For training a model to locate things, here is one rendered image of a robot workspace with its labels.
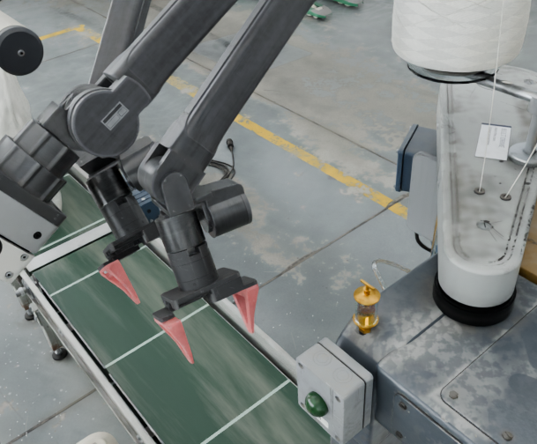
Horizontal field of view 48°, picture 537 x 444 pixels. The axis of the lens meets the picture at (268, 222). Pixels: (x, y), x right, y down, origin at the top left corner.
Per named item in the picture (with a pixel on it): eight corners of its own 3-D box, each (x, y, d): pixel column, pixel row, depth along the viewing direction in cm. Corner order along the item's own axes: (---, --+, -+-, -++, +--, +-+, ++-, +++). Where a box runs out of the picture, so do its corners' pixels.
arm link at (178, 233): (147, 212, 84) (157, 214, 78) (193, 196, 86) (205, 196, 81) (164, 258, 85) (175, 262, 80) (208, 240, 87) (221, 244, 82)
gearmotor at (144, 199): (100, 204, 273) (93, 177, 264) (129, 190, 280) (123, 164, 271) (133, 235, 254) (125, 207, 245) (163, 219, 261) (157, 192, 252)
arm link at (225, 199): (139, 164, 82) (158, 177, 75) (215, 138, 86) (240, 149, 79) (163, 241, 87) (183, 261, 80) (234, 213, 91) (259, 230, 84)
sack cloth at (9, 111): (-8, 186, 271) (-75, 29, 227) (38, 168, 281) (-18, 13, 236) (28, 236, 241) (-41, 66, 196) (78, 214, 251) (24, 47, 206)
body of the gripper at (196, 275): (244, 283, 84) (227, 233, 82) (177, 314, 79) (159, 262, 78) (227, 277, 89) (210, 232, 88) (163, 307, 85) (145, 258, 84)
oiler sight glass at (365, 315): (349, 317, 68) (350, 295, 66) (365, 306, 69) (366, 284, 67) (366, 329, 66) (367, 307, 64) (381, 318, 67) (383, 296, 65)
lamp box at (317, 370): (298, 404, 72) (294, 356, 67) (325, 383, 74) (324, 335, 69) (342, 447, 67) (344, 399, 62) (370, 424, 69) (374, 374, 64)
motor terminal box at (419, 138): (390, 203, 110) (395, 148, 103) (406, 173, 117) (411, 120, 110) (436, 213, 107) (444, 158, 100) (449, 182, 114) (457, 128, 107)
